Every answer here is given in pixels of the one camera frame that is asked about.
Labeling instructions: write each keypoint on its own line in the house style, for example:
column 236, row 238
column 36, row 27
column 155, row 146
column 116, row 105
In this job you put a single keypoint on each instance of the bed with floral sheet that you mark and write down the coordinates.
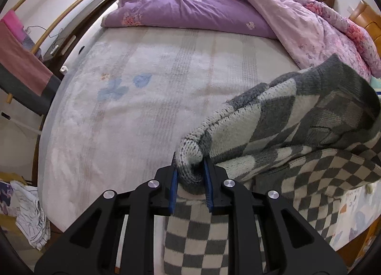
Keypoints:
column 134, row 114

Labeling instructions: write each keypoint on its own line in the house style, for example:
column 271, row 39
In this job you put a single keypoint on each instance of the pink and grey towel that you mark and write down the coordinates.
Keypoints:
column 20, row 54

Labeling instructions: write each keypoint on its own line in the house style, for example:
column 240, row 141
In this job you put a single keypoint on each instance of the pile of printed clothes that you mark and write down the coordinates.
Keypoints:
column 26, row 212

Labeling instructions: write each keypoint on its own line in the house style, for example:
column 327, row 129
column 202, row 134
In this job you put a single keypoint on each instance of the wooden headboard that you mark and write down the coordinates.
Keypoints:
column 367, row 19

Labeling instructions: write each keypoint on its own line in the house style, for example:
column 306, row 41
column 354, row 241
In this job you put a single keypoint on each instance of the white power strip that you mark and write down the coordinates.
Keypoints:
column 55, row 50

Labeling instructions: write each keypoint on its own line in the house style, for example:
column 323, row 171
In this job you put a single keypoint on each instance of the grey white checkered cardigan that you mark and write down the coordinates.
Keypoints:
column 282, row 114

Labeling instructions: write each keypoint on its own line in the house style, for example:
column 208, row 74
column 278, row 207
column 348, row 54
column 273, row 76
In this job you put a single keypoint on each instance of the purple floral quilt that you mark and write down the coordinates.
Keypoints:
column 193, row 4

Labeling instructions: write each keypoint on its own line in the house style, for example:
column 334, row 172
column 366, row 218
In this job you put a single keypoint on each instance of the blue striped pillow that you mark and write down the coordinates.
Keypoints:
column 377, row 84

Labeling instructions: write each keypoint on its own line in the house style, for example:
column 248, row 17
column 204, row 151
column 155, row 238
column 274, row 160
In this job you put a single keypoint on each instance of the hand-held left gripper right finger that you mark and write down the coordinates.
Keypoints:
column 208, row 185

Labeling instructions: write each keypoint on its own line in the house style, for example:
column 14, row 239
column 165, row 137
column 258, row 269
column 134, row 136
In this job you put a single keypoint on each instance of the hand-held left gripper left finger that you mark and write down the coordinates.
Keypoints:
column 174, row 185

